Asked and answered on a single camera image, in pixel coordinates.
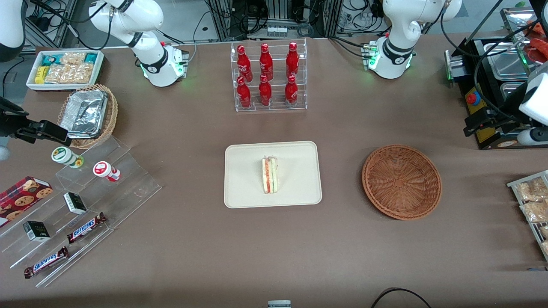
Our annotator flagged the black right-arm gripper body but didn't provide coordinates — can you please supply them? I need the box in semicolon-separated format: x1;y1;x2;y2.
0;98;27;137

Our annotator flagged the triangle sandwich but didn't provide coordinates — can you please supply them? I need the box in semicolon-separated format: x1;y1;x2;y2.
262;157;279;194

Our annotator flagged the light wicker basket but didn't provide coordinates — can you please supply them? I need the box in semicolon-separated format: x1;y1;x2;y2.
57;84;119;150

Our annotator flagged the metal snack tray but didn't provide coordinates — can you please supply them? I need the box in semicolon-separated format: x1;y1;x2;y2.
507;170;548;261

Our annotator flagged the brown wicker basket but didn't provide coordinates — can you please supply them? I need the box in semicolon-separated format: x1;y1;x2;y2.
362;145;442;221

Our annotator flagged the cream rectangular serving tray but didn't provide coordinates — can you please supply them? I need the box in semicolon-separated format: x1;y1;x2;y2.
224;141;322;209

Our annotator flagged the green lid sunflower jar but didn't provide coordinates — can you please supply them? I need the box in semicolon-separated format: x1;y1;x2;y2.
51;146;84;169

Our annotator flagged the steel food pan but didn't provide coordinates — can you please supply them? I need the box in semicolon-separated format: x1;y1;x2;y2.
484;42;530;81
500;81;528;113

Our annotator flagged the aluminium foil container stack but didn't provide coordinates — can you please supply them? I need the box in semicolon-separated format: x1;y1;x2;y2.
60;89;108;139

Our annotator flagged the black hot food display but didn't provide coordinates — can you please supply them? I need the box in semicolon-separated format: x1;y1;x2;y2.
444;6;548;150

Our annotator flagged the white rectangular snack box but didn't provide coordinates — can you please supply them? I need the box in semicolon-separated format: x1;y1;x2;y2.
26;50;105;92

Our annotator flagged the red lid white jar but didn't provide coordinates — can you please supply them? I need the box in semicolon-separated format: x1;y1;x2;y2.
93;161;121;182

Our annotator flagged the clear peanut snack bag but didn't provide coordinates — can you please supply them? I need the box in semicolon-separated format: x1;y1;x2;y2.
60;52;86;65
44;63;94;84

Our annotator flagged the red tartan cookie box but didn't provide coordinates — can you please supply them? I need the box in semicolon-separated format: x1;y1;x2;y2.
0;176;54;228

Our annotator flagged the small black carton box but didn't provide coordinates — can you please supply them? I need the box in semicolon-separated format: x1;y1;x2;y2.
23;221;51;242
63;192;87;215

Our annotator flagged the clear acrylic stepped shelf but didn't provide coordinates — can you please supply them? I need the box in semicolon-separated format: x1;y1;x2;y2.
0;136;162;288

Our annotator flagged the Snickers chocolate bar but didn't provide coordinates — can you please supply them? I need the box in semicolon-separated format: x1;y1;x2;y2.
24;246;69;279
67;212;107;244

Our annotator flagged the red cola bottle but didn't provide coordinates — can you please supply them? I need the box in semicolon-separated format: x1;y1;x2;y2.
259;74;272;107
237;45;253;83
237;76;252;108
286;41;300;78
259;43;274;81
285;75;298;105

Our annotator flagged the clear acrylic bottle rack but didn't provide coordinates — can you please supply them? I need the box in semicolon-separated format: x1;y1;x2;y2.
230;38;308;113

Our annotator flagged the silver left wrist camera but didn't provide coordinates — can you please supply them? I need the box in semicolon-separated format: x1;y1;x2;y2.
517;127;548;146

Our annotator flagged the black cable loop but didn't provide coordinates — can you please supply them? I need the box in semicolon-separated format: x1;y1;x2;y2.
370;287;432;308

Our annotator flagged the aluminium profile frame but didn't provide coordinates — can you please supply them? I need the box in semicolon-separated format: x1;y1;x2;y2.
207;0;345;42

